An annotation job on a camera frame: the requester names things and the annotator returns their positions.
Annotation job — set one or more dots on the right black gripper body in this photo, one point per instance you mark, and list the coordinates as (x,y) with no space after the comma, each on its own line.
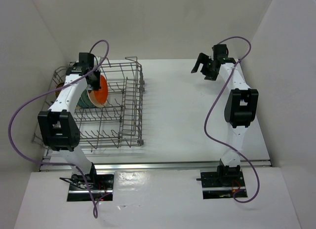
(207,70)

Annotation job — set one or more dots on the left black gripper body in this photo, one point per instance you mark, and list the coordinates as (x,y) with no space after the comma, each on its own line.
(95,84)

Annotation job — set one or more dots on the orange plate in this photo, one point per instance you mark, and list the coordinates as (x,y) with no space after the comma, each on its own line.
(101,95)

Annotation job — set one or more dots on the blue floral plate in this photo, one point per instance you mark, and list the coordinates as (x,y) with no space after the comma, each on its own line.
(85,102)

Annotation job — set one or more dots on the yellow patterned plate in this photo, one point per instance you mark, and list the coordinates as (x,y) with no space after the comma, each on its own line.
(59,87)

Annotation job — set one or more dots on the cream plate with black patch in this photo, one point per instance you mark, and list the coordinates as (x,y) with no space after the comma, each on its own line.
(93,99)

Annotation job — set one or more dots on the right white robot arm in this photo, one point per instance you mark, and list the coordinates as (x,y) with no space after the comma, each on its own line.
(239,111)

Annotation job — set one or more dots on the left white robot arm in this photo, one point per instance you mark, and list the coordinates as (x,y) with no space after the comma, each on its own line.
(58,128)

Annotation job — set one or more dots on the aluminium rail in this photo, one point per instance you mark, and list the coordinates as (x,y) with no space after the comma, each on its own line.
(152,166)

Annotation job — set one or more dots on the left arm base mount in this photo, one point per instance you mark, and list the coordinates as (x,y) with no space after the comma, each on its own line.
(101,188)

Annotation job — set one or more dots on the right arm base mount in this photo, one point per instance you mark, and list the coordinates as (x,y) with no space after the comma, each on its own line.
(216,187)

